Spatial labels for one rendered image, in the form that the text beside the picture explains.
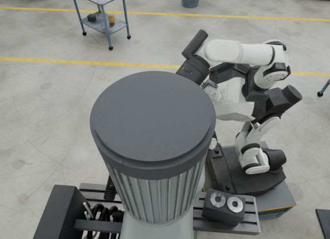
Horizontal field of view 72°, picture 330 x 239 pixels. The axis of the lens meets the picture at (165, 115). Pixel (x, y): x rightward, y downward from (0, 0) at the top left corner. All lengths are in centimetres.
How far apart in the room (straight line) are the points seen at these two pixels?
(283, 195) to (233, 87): 147
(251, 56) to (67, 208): 77
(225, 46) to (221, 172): 155
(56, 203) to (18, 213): 214
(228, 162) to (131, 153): 195
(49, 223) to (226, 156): 173
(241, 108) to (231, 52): 53
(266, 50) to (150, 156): 62
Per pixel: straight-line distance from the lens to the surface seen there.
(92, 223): 91
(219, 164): 218
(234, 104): 120
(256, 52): 82
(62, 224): 84
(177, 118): 35
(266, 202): 237
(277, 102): 147
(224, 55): 73
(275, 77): 91
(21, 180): 315
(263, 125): 155
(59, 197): 88
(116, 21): 463
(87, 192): 173
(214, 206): 145
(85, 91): 373
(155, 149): 32
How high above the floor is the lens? 248
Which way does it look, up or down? 51 degrees down
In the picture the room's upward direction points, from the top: straight up
